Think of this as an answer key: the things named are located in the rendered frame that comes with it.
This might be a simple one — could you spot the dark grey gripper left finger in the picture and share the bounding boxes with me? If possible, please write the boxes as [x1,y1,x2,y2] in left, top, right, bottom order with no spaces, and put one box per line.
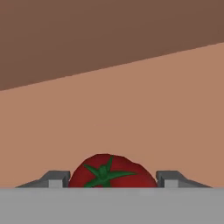
[16,170,72,189]

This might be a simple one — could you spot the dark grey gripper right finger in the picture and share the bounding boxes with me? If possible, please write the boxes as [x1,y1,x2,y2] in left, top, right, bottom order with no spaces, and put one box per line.
[155,170,212,189]

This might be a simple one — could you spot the red tomato with green stem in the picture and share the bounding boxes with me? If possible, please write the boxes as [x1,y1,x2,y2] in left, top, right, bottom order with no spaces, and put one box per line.
[67,153,158,189]

